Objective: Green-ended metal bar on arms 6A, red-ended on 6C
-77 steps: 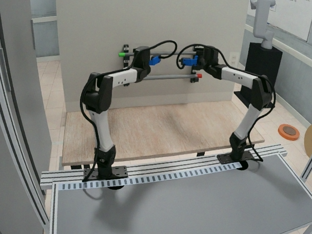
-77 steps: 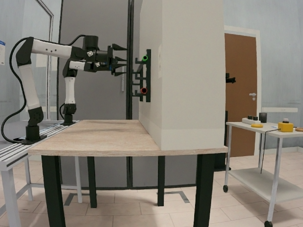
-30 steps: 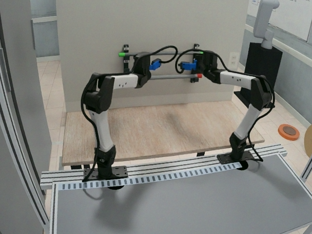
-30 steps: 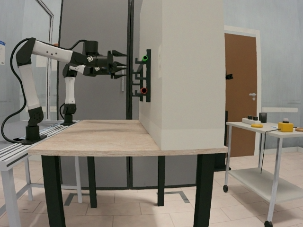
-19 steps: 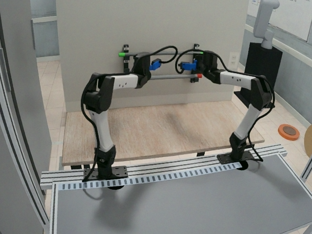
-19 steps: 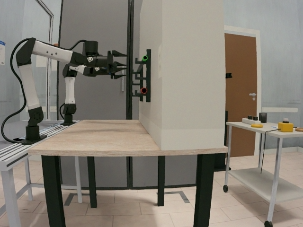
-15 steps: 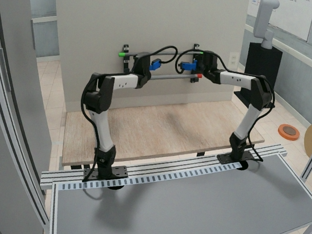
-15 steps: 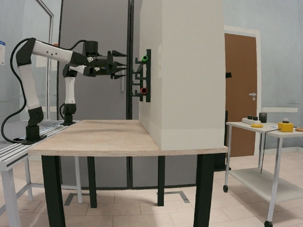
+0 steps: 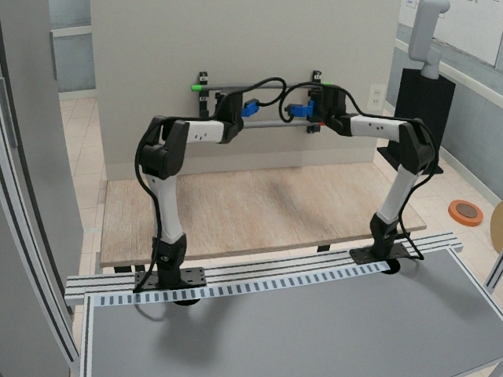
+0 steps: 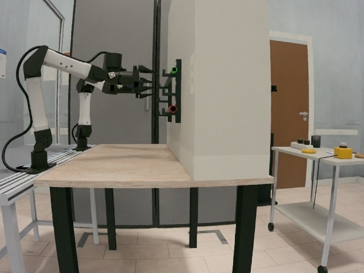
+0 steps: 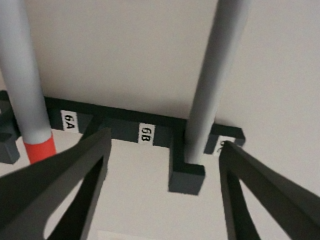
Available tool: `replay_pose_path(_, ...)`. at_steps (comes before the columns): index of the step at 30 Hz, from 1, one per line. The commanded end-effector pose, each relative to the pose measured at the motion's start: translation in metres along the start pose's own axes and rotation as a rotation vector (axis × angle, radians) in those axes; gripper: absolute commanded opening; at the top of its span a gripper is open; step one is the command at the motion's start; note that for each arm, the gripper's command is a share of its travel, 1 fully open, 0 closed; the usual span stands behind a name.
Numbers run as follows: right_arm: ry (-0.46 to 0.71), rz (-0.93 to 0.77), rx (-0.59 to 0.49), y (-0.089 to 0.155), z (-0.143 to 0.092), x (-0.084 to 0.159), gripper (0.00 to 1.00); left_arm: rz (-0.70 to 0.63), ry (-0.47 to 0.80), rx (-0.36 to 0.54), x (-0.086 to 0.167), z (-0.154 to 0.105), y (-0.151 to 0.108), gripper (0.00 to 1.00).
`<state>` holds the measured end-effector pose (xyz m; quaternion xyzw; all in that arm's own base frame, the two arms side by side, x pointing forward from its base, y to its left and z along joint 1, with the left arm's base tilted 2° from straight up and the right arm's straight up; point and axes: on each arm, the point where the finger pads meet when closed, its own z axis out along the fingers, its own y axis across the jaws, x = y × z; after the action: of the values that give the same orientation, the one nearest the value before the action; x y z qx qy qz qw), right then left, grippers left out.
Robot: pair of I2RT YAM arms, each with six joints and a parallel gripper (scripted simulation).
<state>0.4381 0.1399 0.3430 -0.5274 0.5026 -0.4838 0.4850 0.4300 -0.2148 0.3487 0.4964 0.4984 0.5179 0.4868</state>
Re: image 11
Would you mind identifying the beige wall panel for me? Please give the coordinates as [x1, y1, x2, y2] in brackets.
[25, 0, 320, 240]

